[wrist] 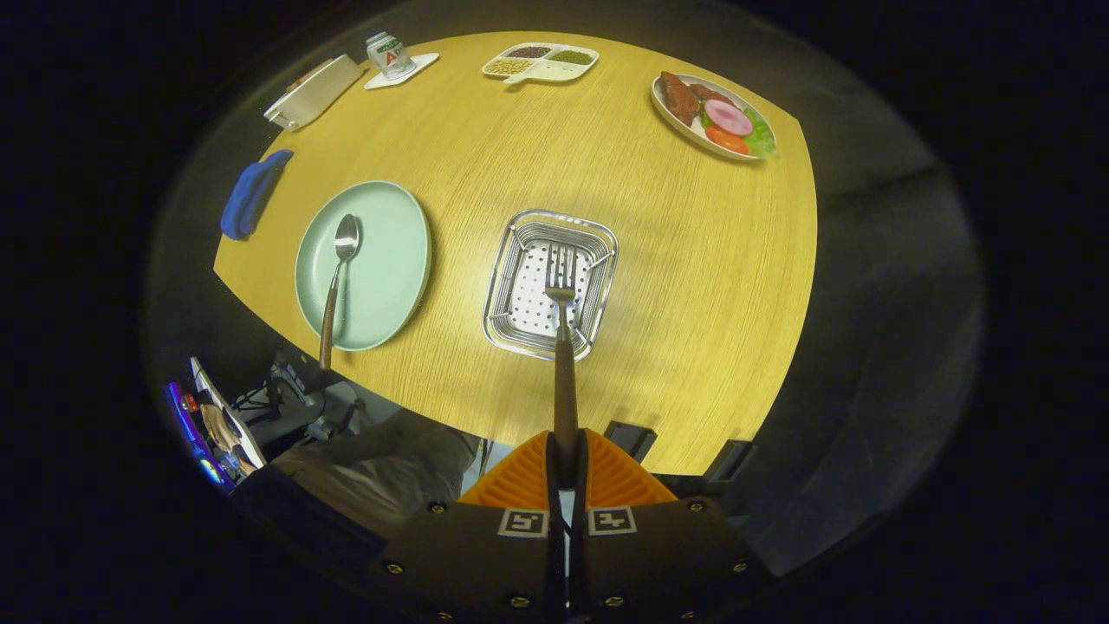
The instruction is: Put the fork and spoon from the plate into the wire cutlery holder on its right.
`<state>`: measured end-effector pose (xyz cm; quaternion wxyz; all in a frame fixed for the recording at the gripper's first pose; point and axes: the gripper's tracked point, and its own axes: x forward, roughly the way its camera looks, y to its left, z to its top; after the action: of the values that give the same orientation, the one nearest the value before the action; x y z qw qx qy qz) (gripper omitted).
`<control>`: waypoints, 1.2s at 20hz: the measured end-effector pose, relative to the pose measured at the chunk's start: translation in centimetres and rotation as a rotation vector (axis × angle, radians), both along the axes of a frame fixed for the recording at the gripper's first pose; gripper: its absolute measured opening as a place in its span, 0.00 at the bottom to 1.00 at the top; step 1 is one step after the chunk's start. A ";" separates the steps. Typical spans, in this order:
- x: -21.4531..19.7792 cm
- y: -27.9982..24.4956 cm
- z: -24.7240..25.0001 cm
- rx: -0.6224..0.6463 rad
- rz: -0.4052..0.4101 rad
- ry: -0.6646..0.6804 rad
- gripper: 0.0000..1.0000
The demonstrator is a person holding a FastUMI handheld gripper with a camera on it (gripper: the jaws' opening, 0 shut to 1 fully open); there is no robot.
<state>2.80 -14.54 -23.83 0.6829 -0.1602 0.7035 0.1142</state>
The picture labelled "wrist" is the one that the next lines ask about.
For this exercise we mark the white oval food plate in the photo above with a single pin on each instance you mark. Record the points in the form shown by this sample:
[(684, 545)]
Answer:
[(684, 130)]

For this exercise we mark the white desk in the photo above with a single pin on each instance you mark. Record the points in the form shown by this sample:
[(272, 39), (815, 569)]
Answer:
[(238, 425)]

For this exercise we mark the small white drink bottle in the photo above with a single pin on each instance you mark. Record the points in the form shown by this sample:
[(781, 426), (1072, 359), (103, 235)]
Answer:
[(390, 56)]

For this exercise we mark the red tomato slice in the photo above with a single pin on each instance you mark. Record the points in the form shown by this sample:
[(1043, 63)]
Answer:
[(726, 140)]

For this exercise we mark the green lettuce leaf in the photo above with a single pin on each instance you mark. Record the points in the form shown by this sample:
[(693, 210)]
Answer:
[(762, 139)]

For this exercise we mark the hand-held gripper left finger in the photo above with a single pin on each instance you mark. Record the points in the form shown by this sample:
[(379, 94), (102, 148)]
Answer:
[(552, 563)]

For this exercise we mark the pink ham slice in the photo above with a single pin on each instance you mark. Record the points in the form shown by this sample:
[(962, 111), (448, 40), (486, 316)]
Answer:
[(728, 117)]

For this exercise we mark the pile of yellow beans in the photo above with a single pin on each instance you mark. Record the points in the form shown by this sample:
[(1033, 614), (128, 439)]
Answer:
[(508, 66)]

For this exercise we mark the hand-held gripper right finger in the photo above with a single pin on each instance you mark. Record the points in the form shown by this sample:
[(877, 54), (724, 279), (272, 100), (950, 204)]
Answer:
[(580, 563)]

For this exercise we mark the blue cloth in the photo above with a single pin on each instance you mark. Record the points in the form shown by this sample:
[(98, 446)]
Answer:
[(251, 195)]

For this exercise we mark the pile of dark beans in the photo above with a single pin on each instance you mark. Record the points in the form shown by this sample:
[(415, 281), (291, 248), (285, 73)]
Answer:
[(530, 52)]

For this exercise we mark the glowing computer monitor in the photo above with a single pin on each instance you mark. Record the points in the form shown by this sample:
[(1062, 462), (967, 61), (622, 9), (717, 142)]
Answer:
[(192, 433)]

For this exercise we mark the brown meat piece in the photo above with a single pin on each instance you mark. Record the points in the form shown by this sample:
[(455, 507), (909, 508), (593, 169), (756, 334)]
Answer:
[(680, 97)]

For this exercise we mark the white square coaster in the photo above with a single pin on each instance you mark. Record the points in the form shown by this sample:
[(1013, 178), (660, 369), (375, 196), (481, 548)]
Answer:
[(422, 64)]

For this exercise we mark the pile of green beans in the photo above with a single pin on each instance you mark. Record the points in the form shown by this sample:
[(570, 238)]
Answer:
[(572, 57)]

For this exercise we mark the pale green plate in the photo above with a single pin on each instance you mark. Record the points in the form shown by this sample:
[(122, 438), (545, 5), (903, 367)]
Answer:
[(390, 260)]

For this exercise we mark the white toaster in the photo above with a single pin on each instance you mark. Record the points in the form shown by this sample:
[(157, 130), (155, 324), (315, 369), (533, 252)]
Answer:
[(316, 91)]

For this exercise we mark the white divided dish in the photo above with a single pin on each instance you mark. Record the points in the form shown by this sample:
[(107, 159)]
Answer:
[(559, 72)]

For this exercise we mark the black table bracket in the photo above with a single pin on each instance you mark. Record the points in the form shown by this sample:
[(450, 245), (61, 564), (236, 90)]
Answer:
[(728, 461), (630, 440)]

